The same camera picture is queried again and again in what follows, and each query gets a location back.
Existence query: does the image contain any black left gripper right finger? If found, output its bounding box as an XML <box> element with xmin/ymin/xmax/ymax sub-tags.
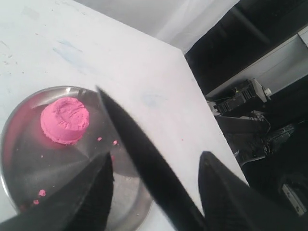
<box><xmin>198</xmin><ymin>151</ymin><xmax>308</xmax><ymax>231</ymax></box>

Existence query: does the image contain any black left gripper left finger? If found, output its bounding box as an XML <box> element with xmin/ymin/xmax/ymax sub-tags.
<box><xmin>0</xmin><ymin>153</ymin><xmax>114</xmax><ymax>231</ymax></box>

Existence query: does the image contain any round steel plate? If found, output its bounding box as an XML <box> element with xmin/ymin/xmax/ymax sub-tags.
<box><xmin>0</xmin><ymin>86</ymin><xmax>152</xmax><ymax>231</ymax></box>

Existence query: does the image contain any pink dough piece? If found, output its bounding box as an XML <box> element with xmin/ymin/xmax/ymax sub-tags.
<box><xmin>40</xmin><ymin>97</ymin><xmax>90</xmax><ymax>145</ymax></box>

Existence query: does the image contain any white backdrop curtain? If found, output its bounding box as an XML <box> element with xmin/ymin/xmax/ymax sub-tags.
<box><xmin>125</xmin><ymin>0</ymin><xmax>241</xmax><ymax>52</ymax></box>

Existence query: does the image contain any equipment beside table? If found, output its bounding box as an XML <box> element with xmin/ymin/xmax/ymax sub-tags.
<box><xmin>216</xmin><ymin>77</ymin><xmax>308</xmax><ymax>217</ymax></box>

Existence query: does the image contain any black serrated knife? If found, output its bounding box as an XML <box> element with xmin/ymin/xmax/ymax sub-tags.
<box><xmin>96</xmin><ymin>87</ymin><xmax>208</xmax><ymax>231</ymax></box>

